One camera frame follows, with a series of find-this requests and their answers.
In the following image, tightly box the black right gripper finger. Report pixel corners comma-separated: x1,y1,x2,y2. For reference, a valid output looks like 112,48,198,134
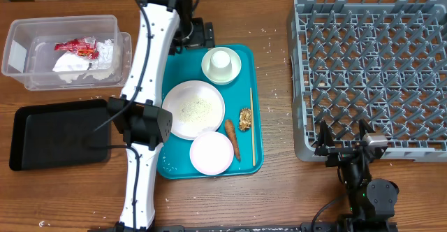
317,121,335,147
358,119,375,141

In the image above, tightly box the white paper cup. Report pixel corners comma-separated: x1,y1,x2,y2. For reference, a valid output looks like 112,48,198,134
210,50,232,80

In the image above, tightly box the white tissue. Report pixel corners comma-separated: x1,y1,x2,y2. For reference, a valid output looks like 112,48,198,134
89,39,114,70

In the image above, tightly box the red snack wrapper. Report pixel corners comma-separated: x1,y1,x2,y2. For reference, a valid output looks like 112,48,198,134
54,37,99,59

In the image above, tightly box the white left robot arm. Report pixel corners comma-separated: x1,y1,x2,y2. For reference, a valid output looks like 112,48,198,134
107,0,215,231

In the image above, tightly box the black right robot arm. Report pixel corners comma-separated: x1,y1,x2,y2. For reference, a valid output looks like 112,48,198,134
309,119,400,231

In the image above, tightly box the grey dishwasher rack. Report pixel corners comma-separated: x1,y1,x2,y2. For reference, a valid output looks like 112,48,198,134
287,0,446,162

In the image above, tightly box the light green bowl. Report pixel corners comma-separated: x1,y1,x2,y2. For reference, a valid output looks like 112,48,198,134
201,47,242,85

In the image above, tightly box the large white plate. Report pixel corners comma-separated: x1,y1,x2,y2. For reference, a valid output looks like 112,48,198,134
162,80,226,140

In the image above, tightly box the wooden chopstick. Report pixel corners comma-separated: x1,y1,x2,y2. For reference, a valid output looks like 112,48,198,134
250,87,256,166

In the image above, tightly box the teal plastic tray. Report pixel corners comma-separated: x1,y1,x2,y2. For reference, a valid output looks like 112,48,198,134
157,44,264,180

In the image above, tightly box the brown food scrap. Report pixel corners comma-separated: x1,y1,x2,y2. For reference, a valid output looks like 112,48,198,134
238,108,252,132

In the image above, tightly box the orange carrot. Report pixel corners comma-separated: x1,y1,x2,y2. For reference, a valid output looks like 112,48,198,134
224,119,241,162

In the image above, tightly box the white crumpled napkin in bin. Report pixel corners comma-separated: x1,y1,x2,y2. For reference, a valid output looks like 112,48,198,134
52,52,91,84

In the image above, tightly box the clear plastic bin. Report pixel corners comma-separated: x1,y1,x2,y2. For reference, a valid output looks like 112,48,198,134
1,15,132,91

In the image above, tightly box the black plastic tray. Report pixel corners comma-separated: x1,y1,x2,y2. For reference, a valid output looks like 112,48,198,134
9,99,110,171

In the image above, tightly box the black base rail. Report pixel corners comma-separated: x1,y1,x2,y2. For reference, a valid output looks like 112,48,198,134
87,222,398,232

